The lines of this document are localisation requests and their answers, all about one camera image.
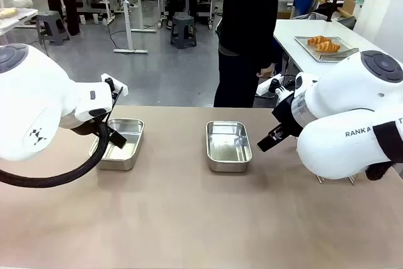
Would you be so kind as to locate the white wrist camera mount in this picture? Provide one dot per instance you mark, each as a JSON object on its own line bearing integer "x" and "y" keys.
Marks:
{"x": 266, "y": 87}
{"x": 119, "y": 85}

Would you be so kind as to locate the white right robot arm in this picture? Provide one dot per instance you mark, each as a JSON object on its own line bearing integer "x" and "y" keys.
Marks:
{"x": 340, "y": 99}

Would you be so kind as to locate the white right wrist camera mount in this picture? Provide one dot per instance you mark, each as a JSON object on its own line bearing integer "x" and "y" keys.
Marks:
{"x": 266, "y": 87}

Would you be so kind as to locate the perforated metal baking tray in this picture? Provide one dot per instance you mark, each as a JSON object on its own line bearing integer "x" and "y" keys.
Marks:
{"x": 343, "y": 43}

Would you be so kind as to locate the person in black clothes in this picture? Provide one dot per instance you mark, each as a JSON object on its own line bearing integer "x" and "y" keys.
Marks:
{"x": 245, "y": 14}

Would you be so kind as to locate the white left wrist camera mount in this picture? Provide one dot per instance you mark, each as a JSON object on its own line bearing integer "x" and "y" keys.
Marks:
{"x": 119, "y": 85}

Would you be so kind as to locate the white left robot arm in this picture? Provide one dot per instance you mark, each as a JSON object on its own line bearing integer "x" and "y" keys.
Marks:
{"x": 31, "y": 92}

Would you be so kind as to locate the person's left hand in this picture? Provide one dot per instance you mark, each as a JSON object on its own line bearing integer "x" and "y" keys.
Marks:
{"x": 267, "y": 71}

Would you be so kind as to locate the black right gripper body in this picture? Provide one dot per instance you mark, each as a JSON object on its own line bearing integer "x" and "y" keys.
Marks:
{"x": 285, "y": 114}

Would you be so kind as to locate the white table with bread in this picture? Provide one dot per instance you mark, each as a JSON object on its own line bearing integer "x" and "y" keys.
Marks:
{"x": 22, "y": 17}

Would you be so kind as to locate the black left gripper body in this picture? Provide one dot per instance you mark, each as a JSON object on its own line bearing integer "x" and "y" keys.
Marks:
{"x": 94, "y": 125}

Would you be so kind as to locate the person's left forearm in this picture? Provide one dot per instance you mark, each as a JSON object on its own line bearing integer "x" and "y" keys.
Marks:
{"x": 272, "y": 51}

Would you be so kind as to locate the pale bread loaf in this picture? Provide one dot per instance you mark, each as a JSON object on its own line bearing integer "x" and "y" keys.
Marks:
{"x": 7, "y": 12}

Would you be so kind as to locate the rectangular steel container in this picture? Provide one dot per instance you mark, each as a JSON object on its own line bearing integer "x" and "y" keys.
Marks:
{"x": 126, "y": 155}
{"x": 228, "y": 147}

